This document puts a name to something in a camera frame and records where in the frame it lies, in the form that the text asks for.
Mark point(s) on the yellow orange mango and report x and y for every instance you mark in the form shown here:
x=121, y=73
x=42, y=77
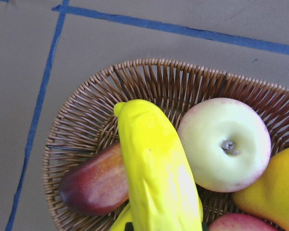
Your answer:
x=268, y=197

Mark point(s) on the dark red fruit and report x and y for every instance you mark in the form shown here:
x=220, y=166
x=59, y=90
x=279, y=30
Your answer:
x=97, y=186

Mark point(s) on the pink white peach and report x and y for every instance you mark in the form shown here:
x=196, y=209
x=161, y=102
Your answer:
x=239, y=222
x=227, y=144

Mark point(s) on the brown wicker basket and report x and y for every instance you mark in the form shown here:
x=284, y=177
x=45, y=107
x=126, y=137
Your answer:
x=85, y=123

